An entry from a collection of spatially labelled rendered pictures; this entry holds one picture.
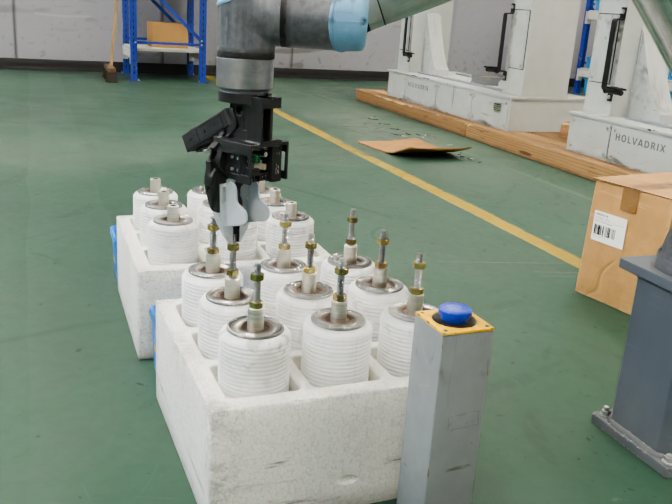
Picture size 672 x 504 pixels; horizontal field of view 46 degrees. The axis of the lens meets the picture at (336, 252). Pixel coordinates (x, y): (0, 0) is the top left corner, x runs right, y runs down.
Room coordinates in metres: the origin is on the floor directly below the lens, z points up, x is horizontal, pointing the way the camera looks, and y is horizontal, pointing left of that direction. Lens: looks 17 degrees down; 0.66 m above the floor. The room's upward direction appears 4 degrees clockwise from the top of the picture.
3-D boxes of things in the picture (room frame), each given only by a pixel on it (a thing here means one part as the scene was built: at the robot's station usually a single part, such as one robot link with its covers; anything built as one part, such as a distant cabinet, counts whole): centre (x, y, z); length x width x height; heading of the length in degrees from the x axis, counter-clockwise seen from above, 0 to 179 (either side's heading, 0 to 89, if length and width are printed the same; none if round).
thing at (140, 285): (1.60, 0.25, 0.09); 0.39 x 0.39 x 0.18; 22
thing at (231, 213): (1.04, 0.14, 0.38); 0.06 x 0.03 x 0.09; 51
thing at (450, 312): (0.87, -0.15, 0.32); 0.04 x 0.04 x 0.02
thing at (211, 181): (1.05, 0.16, 0.43); 0.05 x 0.02 x 0.09; 141
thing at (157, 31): (6.79, 1.53, 0.36); 0.31 x 0.25 x 0.20; 112
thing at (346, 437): (1.11, 0.04, 0.09); 0.39 x 0.39 x 0.18; 23
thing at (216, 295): (1.06, 0.15, 0.25); 0.08 x 0.08 x 0.01
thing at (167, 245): (1.45, 0.32, 0.16); 0.10 x 0.10 x 0.18
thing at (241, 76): (1.05, 0.13, 0.57); 0.08 x 0.08 x 0.05
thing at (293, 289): (1.11, 0.04, 0.25); 0.08 x 0.08 x 0.01
